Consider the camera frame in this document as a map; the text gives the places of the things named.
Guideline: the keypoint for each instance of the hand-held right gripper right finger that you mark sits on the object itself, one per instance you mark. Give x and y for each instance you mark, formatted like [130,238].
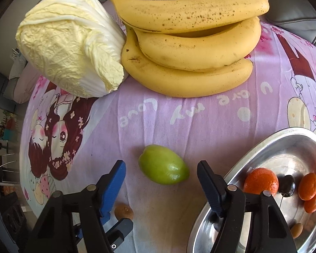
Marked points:
[210,187]

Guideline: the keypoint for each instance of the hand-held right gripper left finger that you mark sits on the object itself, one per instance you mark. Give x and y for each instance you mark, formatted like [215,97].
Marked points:
[113,187]

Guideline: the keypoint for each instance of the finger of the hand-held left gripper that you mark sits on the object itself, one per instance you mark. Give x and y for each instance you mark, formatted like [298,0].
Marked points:
[121,232]
[79,234]

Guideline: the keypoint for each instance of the brown longan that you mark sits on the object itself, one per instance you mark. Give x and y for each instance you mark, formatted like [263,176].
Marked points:
[123,211]
[296,230]

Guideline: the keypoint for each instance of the orange mandarin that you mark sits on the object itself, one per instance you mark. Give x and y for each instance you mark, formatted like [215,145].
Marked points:
[260,183]
[308,185]
[314,204]

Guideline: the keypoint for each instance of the dark cherry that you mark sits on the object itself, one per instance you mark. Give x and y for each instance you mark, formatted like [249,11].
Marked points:
[287,185]

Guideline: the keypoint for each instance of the stainless steel basin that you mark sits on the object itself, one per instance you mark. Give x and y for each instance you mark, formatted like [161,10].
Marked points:
[279,152]

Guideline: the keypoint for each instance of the yellow banana bunch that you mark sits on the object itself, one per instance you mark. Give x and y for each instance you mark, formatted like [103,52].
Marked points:
[194,50]

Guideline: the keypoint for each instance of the napa cabbage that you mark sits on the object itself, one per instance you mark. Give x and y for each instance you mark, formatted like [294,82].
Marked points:
[68,44]

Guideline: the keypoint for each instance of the grey leather cushion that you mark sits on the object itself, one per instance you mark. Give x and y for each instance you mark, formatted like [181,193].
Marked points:
[292,5]

